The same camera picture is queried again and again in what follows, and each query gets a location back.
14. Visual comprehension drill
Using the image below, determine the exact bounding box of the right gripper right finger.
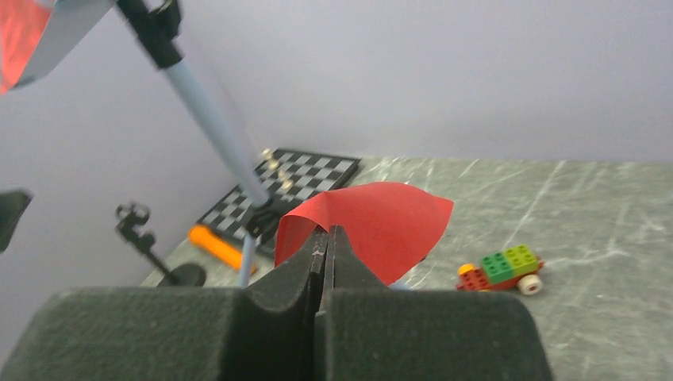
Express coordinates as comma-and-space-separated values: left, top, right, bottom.
314, 226, 553, 381

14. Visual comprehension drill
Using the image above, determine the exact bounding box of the white chess pawn middle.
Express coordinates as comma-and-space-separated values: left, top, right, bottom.
278, 171, 294, 190

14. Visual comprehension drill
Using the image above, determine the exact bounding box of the colourful toy brick car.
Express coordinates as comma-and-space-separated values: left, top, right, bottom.
456, 244, 544, 295

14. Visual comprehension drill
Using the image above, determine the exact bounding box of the white chess pawn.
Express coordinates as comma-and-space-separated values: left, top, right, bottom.
262, 148, 279, 171
278, 171, 294, 190

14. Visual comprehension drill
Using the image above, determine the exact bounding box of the light blue music stand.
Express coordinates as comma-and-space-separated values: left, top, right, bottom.
0, 0, 279, 289

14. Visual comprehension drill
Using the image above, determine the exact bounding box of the black white chessboard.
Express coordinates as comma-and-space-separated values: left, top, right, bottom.
196, 148, 360, 245

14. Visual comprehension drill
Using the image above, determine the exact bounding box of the black microphone stand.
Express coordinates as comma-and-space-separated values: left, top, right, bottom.
115, 202, 206, 287

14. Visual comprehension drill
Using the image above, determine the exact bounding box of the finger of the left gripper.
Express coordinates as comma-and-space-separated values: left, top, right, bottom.
1, 189, 33, 252

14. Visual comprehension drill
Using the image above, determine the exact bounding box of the orange toy microphone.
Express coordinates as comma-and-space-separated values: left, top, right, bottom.
187, 225, 243, 270

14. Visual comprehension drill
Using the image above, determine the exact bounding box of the white chess pawn far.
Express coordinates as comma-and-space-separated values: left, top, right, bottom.
262, 148, 279, 171

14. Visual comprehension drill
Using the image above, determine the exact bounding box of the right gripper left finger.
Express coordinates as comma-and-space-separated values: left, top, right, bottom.
1, 230, 328, 380

